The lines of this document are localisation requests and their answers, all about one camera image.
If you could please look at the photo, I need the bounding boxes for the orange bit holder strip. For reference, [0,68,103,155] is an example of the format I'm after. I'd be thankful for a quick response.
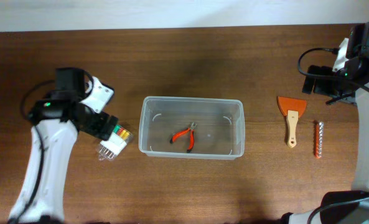
[314,121,324,159]

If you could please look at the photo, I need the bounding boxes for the orange scraper wooden handle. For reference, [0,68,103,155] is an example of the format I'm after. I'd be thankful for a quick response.
[277,96,307,148]

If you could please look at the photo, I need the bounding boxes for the clear plastic container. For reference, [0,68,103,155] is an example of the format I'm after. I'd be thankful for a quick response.
[139,96,245,160]

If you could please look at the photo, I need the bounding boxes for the red handled pliers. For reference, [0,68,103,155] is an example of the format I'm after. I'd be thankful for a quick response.
[170,122,197,153]

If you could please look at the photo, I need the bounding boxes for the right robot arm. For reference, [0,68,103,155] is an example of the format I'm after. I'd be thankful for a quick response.
[280,22,369,224]

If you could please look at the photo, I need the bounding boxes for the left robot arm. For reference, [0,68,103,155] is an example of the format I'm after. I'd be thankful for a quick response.
[8,68,126,223]

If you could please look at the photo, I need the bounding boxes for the right black cable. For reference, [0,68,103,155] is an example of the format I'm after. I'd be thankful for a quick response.
[297,47,369,224]

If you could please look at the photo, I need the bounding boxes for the black cable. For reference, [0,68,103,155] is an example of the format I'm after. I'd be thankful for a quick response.
[8,79,57,224]
[297,47,369,224]

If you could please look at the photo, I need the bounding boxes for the left black cable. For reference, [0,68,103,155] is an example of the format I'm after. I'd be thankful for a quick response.
[8,79,57,224]

